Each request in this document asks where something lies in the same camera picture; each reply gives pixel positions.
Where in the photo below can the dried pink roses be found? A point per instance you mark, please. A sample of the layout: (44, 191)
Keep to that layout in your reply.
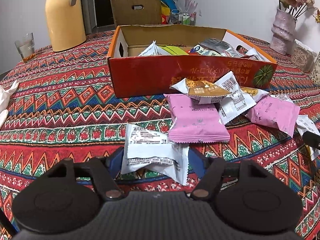
(297, 8)

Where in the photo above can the pink textured vase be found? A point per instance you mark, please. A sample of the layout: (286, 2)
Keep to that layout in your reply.
(283, 29)

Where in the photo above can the wooden chair back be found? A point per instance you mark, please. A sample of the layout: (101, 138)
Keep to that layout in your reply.
(136, 12)

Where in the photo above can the patterned red tablecloth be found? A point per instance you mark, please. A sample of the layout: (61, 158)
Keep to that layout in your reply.
(65, 107)

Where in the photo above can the wire storage cart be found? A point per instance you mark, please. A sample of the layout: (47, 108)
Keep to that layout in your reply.
(183, 18)

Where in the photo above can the orange cardboard snack box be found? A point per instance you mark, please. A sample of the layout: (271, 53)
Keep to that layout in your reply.
(136, 75)

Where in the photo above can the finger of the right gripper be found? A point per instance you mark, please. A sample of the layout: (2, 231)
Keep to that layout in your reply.
(311, 139)

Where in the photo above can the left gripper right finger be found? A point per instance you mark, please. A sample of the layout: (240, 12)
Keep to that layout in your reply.
(210, 172)

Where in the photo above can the green snack bar packet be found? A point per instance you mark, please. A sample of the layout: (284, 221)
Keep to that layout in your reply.
(174, 50)

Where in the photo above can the brown white biscuit packet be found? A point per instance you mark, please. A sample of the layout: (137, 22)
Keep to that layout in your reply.
(203, 92)

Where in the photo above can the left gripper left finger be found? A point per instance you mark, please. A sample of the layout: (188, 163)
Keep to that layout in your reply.
(102, 172)

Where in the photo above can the pink snack packet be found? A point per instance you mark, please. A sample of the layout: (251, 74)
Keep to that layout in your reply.
(275, 113)
(193, 123)

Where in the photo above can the drinking glass with straw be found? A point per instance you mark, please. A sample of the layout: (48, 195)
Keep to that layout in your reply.
(25, 47)

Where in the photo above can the white label snack packet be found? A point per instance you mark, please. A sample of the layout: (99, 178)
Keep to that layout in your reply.
(235, 103)

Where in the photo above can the white cloth glove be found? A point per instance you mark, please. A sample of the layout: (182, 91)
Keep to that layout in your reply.
(4, 101)

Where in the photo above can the yellow thermos jug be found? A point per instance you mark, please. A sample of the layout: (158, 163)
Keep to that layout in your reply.
(65, 24)

